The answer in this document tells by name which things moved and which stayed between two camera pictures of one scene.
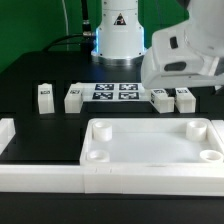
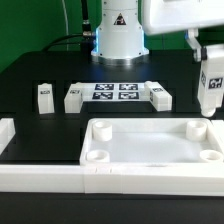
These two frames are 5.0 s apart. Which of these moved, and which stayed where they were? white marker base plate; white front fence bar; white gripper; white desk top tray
Moved: white gripper
Stayed: white marker base plate; white desk top tray; white front fence bar
